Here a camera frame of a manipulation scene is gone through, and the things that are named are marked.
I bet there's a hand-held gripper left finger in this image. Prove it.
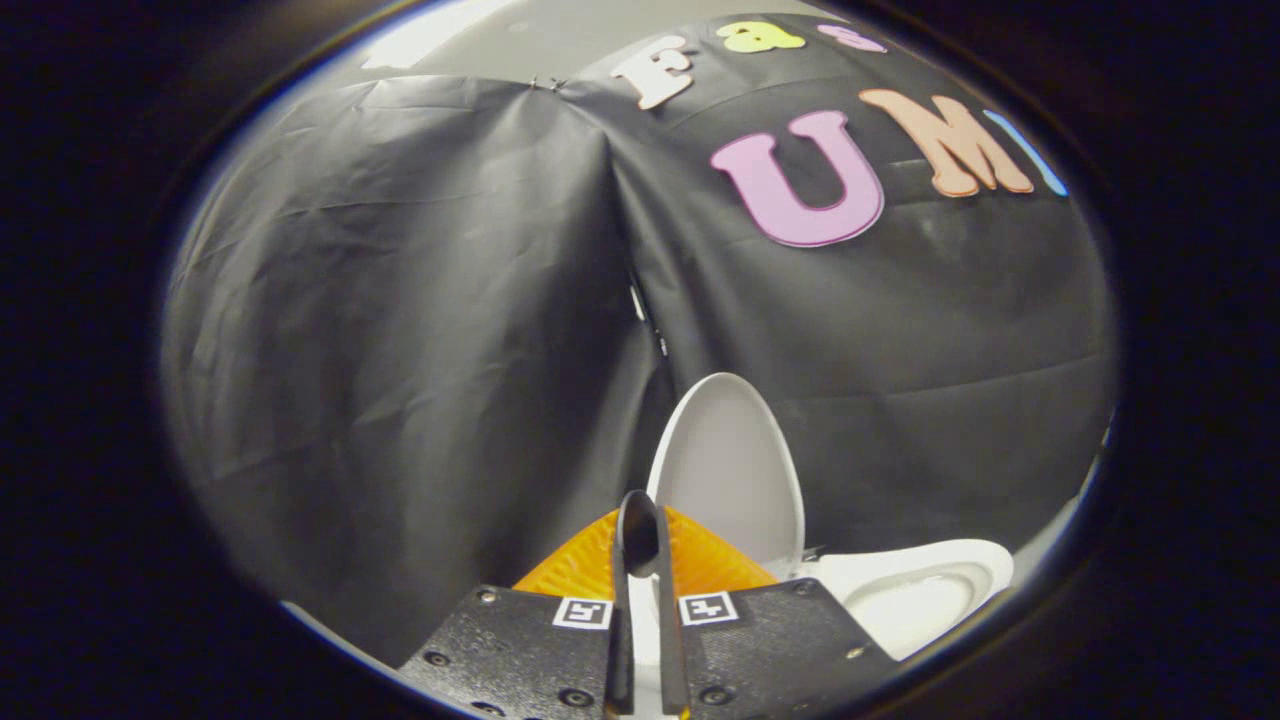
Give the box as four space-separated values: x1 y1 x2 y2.
398 507 637 720

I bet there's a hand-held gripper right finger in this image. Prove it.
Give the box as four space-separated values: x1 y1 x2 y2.
640 505 901 720

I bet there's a black backdrop cloth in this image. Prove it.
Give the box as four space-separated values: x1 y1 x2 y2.
160 12 1117 669

